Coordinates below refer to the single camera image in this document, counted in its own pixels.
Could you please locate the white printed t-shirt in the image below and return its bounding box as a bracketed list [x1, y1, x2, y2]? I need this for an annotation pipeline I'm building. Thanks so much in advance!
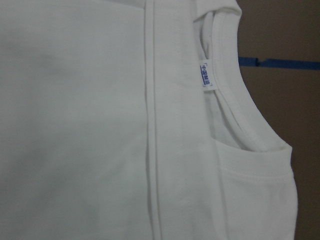
[0, 0, 298, 240]

